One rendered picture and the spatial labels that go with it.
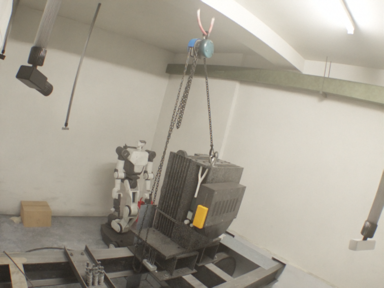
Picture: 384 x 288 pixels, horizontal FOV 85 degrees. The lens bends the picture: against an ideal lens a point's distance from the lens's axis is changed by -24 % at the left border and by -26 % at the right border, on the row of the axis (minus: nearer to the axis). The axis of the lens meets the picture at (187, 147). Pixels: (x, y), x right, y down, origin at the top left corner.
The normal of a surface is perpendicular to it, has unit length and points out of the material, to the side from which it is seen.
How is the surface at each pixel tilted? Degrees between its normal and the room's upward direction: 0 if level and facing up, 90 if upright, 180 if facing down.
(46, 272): 90
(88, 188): 90
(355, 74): 90
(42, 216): 90
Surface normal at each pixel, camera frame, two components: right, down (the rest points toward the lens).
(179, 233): -0.65, -0.07
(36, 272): 0.63, 0.25
